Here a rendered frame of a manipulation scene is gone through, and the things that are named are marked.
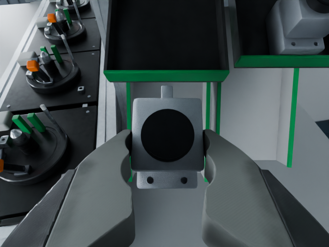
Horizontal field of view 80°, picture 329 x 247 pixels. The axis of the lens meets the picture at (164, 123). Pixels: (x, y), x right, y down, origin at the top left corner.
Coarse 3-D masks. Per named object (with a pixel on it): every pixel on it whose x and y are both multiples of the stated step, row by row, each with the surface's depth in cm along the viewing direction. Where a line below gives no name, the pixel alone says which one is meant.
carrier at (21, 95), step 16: (48, 64) 53; (64, 64) 58; (80, 64) 61; (96, 64) 61; (16, 80) 57; (32, 80) 53; (64, 80) 53; (80, 80) 56; (96, 80) 56; (16, 96) 53; (32, 96) 52; (48, 96) 52; (64, 96) 52; (80, 96) 52; (96, 96) 52; (16, 112) 50; (32, 112) 51
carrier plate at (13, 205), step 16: (64, 112) 49; (80, 112) 49; (96, 112) 50; (16, 128) 46; (64, 128) 46; (80, 128) 46; (96, 128) 47; (80, 144) 43; (80, 160) 41; (0, 192) 37; (16, 192) 37; (32, 192) 37; (0, 208) 35; (16, 208) 35
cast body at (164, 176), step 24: (168, 96) 17; (144, 120) 12; (168, 120) 11; (192, 120) 12; (144, 144) 11; (168, 144) 11; (192, 144) 11; (144, 168) 11; (168, 168) 11; (192, 168) 11
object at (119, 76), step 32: (128, 0) 25; (160, 0) 25; (192, 0) 25; (128, 32) 24; (160, 32) 24; (192, 32) 24; (224, 32) 21; (128, 64) 23; (160, 64) 23; (192, 64) 23; (224, 64) 21
